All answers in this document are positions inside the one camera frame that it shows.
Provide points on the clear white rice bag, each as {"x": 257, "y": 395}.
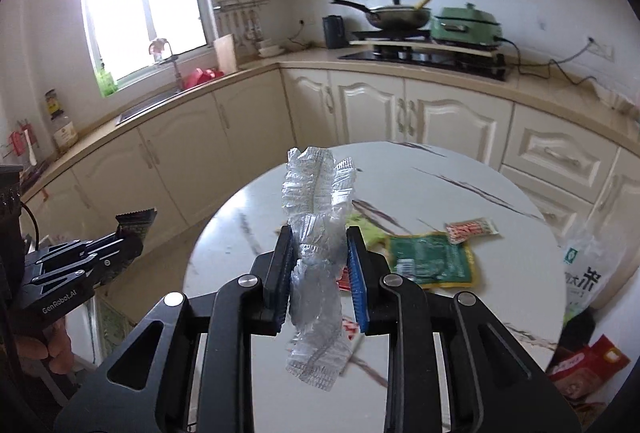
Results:
{"x": 592, "y": 273}

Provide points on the white wall outlet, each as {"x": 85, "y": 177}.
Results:
{"x": 600, "y": 48}

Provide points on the metal sink faucet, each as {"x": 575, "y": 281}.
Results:
{"x": 172, "y": 63}

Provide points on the red-white checkered sachet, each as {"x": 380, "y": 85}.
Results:
{"x": 472, "y": 230}

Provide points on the red plastic basket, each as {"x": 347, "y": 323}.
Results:
{"x": 202, "y": 78}

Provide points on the person's left hand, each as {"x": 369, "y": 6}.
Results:
{"x": 60, "y": 348}

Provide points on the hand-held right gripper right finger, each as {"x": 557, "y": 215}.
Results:
{"x": 356, "y": 280}

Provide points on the wooden cutting board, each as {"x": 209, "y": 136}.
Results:
{"x": 226, "y": 53}

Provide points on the clear plastic wrapper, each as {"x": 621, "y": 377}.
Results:
{"x": 315, "y": 213}

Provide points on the dark frying pan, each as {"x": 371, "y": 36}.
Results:
{"x": 400, "y": 15}

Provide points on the yellow-green sachet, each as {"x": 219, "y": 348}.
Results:
{"x": 374, "y": 230}

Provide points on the green bottle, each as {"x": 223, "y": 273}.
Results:
{"x": 106, "y": 83}

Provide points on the red plastic bag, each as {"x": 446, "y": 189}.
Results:
{"x": 585, "y": 368}

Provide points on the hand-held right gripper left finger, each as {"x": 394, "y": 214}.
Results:
{"x": 282, "y": 275}

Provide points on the green patterned container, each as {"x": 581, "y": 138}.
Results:
{"x": 112, "y": 325}

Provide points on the yellow-black labelled jar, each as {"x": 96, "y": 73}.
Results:
{"x": 52, "y": 103}

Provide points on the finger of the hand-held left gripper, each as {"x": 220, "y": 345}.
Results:
{"x": 107, "y": 258}

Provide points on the clear oil bottle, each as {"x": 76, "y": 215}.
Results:
{"x": 65, "y": 135}

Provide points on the black gas stove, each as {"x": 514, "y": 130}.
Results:
{"x": 425, "y": 63}

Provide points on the green yellow-edged packet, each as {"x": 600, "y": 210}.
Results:
{"x": 430, "y": 258}

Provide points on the red snack wrapper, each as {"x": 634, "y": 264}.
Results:
{"x": 347, "y": 280}

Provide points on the black electric kettle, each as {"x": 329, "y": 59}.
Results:
{"x": 334, "y": 33}

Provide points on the green electric cooker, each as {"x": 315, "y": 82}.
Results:
{"x": 465, "y": 28}

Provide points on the hanging utensil rack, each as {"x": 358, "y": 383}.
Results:
{"x": 242, "y": 13}

